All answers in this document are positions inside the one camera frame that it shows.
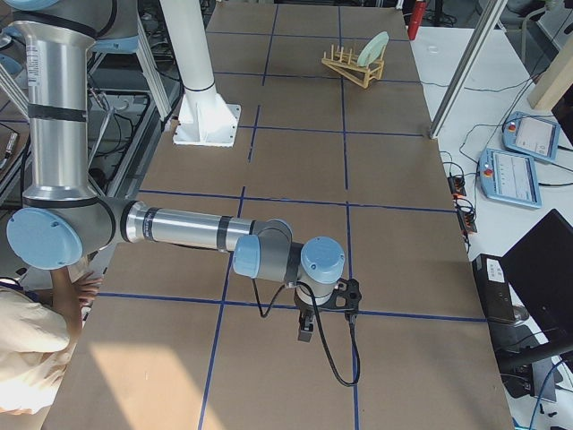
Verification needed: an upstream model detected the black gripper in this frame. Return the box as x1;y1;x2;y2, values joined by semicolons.
294;293;313;342

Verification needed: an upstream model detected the pale green plate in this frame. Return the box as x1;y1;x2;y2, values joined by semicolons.
356;31;389;67

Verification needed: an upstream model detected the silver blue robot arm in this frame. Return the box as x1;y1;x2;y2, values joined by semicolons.
6;1;350;341

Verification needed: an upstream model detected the person's forearm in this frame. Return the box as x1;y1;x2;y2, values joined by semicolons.
50;267;82;342

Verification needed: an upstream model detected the person's hand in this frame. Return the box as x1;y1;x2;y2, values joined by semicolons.
73;271;103;306

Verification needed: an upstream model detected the black computer box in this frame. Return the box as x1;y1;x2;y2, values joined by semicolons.
472;254;530;325

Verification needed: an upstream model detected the black orange power strip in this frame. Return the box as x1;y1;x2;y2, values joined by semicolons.
448;174;477;236

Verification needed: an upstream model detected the black monitor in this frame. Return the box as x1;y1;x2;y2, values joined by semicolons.
497;209;572;372

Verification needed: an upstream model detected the lower teach pendant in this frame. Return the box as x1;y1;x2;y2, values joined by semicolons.
478;148;542;209

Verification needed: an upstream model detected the teach pendant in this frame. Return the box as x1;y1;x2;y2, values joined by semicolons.
502;111;561;162
478;148;542;209

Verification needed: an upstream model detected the person's beige shirt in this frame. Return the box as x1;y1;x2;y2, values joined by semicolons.
1;288;70;415

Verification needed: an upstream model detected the wooden dish rack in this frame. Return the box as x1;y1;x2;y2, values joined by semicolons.
321;45;386;89

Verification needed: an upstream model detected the upper teach pendant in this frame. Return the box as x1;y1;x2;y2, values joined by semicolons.
502;111;561;162

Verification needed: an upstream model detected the red fire extinguisher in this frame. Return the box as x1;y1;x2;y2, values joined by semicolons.
407;0;426;40

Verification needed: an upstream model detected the wooden beam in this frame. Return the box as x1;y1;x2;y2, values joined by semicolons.
526;0;573;112

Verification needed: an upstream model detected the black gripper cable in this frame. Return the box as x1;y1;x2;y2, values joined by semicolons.
251;276;362;387

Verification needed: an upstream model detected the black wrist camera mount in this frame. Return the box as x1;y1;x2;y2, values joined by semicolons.
326;279;362;315

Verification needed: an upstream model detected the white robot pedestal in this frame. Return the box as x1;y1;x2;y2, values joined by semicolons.
160;0;241;147

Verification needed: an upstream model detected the blue network cable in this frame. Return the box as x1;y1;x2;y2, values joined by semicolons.
526;356;566;430

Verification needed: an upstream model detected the aluminium frame rack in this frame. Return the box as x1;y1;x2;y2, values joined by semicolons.
87;13;174;198

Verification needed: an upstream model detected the aluminium frame post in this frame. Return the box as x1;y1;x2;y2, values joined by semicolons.
429;0;508;139

